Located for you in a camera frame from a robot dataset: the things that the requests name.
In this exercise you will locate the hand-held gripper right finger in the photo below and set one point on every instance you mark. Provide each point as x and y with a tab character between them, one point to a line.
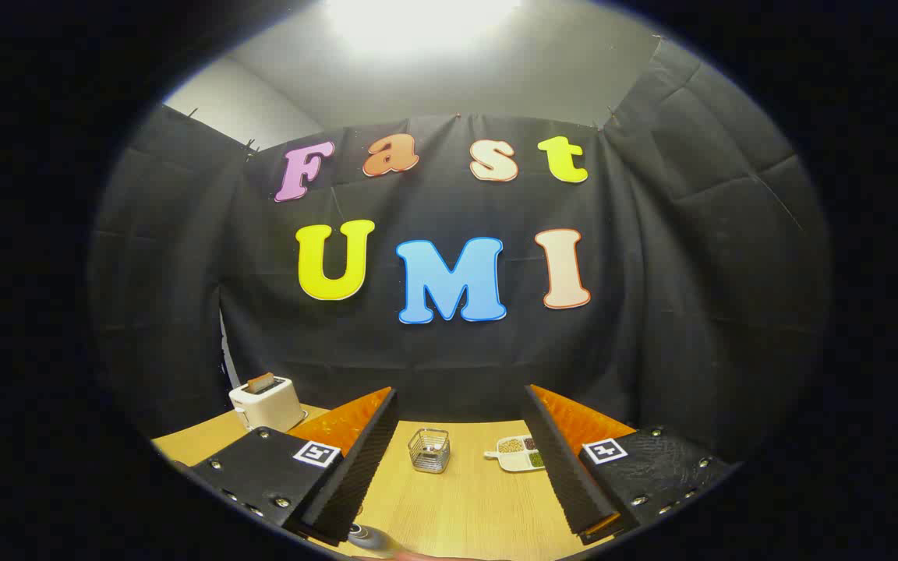
566	467

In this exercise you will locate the wooden table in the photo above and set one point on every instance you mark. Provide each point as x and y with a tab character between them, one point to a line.
464	499

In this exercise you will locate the white divided dish with beans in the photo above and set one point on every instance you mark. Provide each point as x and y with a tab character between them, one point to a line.
513	448

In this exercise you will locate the toasted bread slice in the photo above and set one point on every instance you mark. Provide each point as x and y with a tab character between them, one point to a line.
260	382

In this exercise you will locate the white toaster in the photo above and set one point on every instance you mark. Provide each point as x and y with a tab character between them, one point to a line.
266	409

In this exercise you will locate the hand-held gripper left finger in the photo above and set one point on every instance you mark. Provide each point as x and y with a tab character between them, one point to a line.
355	467

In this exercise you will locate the ceiling light panel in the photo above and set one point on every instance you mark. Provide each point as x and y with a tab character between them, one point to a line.
418	19

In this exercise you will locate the black backdrop cloth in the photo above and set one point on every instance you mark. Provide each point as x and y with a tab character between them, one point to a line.
433	366

